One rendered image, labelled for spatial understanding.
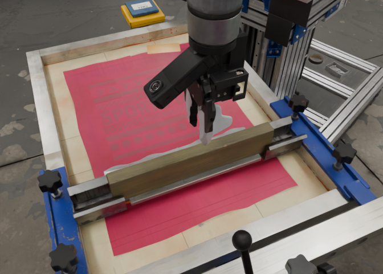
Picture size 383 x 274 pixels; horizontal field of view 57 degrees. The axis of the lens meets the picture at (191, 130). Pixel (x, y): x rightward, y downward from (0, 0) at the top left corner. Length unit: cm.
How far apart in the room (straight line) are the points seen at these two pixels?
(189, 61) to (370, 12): 324
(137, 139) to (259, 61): 88
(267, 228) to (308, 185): 17
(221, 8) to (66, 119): 60
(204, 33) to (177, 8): 290
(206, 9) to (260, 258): 39
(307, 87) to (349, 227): 165
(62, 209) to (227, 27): 46
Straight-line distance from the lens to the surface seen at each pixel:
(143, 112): 94
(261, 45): 157
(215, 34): 50
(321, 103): 218
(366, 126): 246
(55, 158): 84
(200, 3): 48
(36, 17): 353
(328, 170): 80
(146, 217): 75
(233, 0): 48
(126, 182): 68
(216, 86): 55
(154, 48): 116
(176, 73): 54
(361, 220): 71
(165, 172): 70
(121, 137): 89
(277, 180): 81
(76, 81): 108
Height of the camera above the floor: 160
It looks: 47 degrees down
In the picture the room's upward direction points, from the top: straight up
